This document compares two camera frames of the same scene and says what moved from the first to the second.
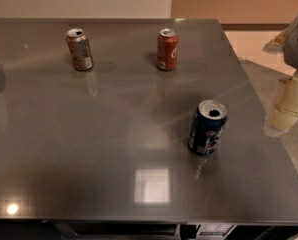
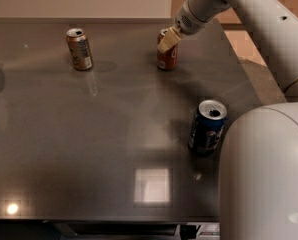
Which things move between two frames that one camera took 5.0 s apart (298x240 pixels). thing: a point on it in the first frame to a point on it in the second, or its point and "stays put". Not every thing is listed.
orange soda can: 79,49 stays put
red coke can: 167,49 stays put
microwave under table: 81,230 stays put
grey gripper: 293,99 to 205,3
